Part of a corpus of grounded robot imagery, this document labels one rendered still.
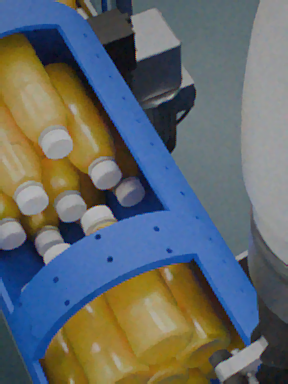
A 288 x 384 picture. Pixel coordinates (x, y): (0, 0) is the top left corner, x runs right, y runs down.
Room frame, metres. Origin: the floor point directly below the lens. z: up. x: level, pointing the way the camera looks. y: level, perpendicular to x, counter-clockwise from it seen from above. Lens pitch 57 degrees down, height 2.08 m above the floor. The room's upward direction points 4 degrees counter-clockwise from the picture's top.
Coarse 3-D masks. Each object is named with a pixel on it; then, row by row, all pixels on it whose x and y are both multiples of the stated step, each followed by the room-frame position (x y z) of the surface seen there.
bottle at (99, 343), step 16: (96, 304) 0.51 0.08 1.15; (80, 320) 0.50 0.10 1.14; (96, 320) 0.49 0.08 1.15; (112, 320) 0.49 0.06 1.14; (80, 336) 0.48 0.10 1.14; (96, 336) 0.47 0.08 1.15; (112, 336) 0.47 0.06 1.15; (80, 352) 0.46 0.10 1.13; (96, 352) 0.45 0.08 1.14; (112, 352) 0.45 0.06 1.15; (128, 352) 0.45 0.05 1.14; (96, 368) 0.44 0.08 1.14; (112, 368) 0.43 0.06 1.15; (128, 368) 0.43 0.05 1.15; (144, 368) 0.43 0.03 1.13
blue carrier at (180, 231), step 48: (48, 0) 0.96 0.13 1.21; (48, 48) 0.95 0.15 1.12; (96, 48) 0.89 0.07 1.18; (144, 144) 0.70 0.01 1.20; (192, 192) 0.66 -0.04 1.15; (96, 240) 0.55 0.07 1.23; (144, 240) 0.54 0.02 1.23; (192, 240) 0.55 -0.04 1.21; (0, 288) 0.55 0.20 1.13; (48, 288) 0.51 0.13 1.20; (96, 288) 0.49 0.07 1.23; (240, 288) 0.50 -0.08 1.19; (48, 336) 0.46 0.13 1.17
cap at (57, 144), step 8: (48, 136) 0.75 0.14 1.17; (56, 136) 0.75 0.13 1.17; (64, 136) 0.75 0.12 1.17; (48, 144) 0.74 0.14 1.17; (56, 144) 0.74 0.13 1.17; (64, 144) 0.74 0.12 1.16; (72, 144) 0.75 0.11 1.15; (48, 152) 0.73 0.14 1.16; (56, 152) 0.74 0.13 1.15; (64, 152) 0.74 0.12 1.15
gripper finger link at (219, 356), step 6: (216, 354) 0.22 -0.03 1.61; (222, 354) 0.22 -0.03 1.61; (228, 354) 0.22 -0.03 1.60; (210, 360) 0.22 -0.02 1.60; (216, 360) 0.22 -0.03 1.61; (222, 360) 0.22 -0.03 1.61; (216, 366) 0.22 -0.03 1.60; (228, 378) 0.21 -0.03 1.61; (234, 378) 0.21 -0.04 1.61; (240, 378) 0.21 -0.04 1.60
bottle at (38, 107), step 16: (0, 48) 0.90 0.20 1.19; (16, 48) 0.89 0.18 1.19; (32, 48) 0.91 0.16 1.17; (0, 64) 0.87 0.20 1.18; (16, 64) 0.86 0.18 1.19; (32, 64) 0.86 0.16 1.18; (0, 80) 0.85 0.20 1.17; (16, 80) 0.84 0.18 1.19; (32, 80) 0.83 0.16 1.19; (48, 80) 0.84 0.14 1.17; (16, 96) 0.81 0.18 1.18; (32, 96) 0.80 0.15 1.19; (48, 96) 0.80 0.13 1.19; (16, 112) 0.79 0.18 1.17; (32, 112) 0.78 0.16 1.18; (48, 112) 0.78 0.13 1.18; (64, 112) 0.79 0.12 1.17; (32, 128) 0.77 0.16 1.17; (48, 128) 0.76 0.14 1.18; (64, 128) 0.77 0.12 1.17
